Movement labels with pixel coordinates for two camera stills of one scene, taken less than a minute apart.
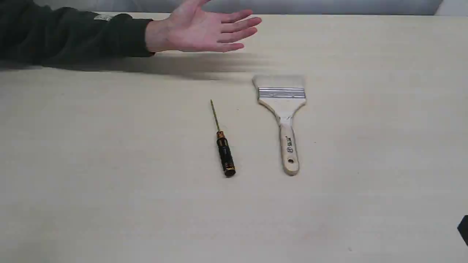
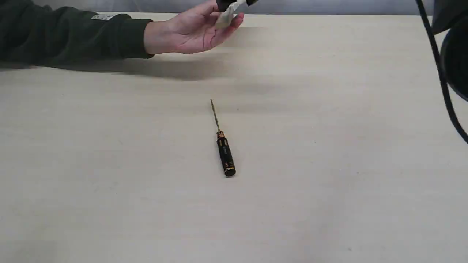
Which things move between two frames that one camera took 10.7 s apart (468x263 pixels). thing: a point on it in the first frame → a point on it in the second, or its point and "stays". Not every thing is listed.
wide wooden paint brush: (283, 95) → (226, 17)
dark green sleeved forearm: (32, 33) stays
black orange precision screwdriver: (228, 165) stays
